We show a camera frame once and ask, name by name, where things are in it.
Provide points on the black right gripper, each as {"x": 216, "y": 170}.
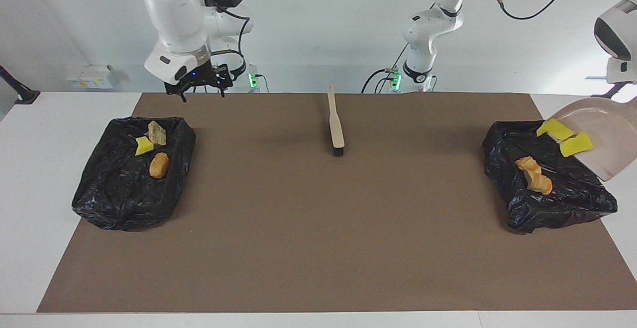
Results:
{"x": 199, "y": 76}

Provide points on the large beige foam chunk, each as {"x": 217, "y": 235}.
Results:
{"x": 157, "y": 133}

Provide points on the yellow sponge with green backing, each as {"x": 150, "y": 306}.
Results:
{"x": 144, "y": 146}

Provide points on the brown bread roll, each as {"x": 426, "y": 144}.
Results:
{"x": 159, "y": 165}

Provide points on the pale beige foam chunk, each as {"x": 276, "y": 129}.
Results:
{"x": 525, "y": 163}

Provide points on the rounded tan foam chunk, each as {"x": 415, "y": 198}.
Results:
{"x": 541, "y": 183}

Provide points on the yellow sponge piece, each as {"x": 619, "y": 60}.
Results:
{"x": 576, "y": 145}
{"x": 555, "y": 130}

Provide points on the beige plastic dustpan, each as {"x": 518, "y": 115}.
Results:
{"x": 617, "y": 139}

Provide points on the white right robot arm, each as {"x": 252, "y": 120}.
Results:
{"x": 174, "y": 14}

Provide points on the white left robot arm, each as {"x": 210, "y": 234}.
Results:
{"x": 433, "y": 24}

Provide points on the black bag lined trash bin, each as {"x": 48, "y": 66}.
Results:
{"x": 572, "y": 203}
{"x": 114, "y": 188}

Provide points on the white box with green light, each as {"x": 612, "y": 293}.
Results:
{"x": 253, "y": 71}

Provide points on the brown table mat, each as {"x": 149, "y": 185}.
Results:
{"x": 318, "y": 243}

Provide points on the white wall power box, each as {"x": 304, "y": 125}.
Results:
{"x": 92, "y": 76}

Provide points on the black camera stand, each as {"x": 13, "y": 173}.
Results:
{"x": 27, "y": 96}
{"x": 614, "y": 91}

